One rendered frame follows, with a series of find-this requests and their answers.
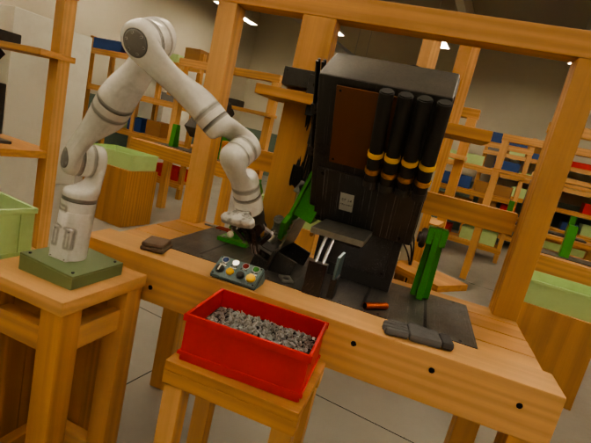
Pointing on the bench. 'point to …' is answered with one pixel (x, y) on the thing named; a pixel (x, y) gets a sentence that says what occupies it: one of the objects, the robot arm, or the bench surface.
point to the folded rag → (156, 244)
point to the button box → (236, 274)
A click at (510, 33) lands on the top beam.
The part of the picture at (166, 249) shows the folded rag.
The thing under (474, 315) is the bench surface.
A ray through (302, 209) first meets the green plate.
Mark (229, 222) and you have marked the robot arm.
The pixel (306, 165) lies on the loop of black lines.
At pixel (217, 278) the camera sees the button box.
